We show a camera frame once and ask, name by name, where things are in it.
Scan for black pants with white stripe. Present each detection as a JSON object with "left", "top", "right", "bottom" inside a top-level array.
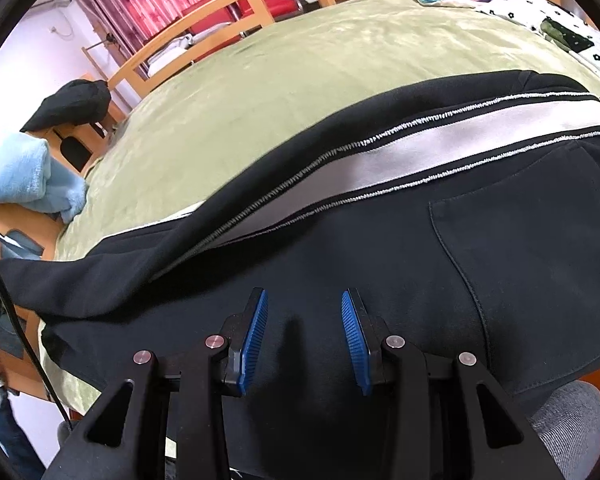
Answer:
[{"left": 0, "top": 70, "right": 600, "bottom": 479}]

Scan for green plush bed blanket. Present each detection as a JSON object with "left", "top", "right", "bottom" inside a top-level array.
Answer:
[{"left": 38, "top": 0, "right": 600, "bottom": 416}]

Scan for grey slipper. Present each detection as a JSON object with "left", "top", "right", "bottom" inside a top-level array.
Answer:
[{"left": 530, "top": 380, "right": 600, "bottom": 479}]

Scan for black garment on footboard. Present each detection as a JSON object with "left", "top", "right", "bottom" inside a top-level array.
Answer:
[{"left": 20, "top": 79, "right": 111, "bottom": 132}]

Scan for light blue towel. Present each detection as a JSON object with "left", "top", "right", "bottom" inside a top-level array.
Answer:
[{"left": 0, "top": 133, "right": 87, "bottom": 224}]

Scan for red chair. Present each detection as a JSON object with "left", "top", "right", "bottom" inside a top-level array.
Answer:
[{"left": 186, "top": 0, "right": 300, "bottom": 46}]

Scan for white floral quilt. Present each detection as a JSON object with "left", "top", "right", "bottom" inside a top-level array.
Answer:
[{"left": 477, "top": 0, "right": 600, "bottom": 78}]

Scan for wooden bed frame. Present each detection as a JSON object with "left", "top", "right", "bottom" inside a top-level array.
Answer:
[{"left": 0, "top": 0, "right": 600, "bottom": 401}]

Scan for black cable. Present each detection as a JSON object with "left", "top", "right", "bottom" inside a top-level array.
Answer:
[{"left": 0, "top": 246, "right": 74, "bottom": 430}]

